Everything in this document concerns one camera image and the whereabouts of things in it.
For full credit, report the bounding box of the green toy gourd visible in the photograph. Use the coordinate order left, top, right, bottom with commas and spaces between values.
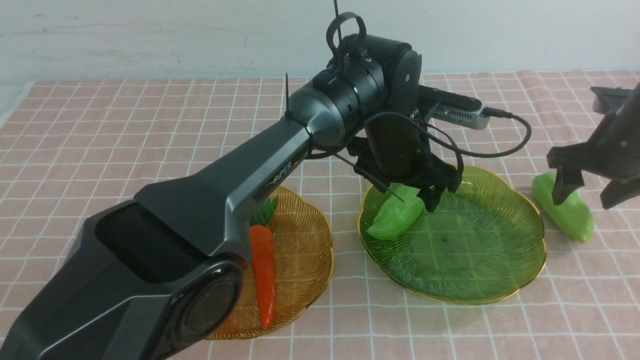
366, 184, 425, 240
531, 172, 595, 243

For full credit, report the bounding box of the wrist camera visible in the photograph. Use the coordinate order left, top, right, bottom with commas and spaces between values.
416, 85, 490, 130
590, 86, 632, 116

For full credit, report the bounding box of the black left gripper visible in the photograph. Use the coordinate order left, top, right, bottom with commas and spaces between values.
349, 117, 464, 214

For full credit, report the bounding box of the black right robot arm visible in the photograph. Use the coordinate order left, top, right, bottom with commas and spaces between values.
546, 85, 640, 210

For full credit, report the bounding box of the green glass plate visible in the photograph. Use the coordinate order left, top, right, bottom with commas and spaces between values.
358, 166, 547, 305

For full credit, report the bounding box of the pink checkered tablecloth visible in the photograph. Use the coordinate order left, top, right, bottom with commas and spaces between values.
0, 70, 639, 360

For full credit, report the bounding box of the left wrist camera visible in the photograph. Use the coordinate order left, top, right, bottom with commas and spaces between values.
416, 85, 490, 130

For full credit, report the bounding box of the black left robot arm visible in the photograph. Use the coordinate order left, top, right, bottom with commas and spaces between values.
1, 13, 461, 360

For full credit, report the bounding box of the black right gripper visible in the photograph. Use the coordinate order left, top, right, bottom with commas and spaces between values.
546, 130, 640, 210

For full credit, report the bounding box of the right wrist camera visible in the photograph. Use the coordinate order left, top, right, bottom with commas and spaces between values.
590, 86, 632, 116

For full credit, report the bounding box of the black left camera cable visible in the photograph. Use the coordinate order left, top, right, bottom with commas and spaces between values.
305, 107, 532, 161

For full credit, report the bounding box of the orange toy carrot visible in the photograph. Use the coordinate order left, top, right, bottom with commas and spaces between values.
249, 195, 279, 329

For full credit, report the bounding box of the amber glass plate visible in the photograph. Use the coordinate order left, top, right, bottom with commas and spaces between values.
208, 186, 335, 341

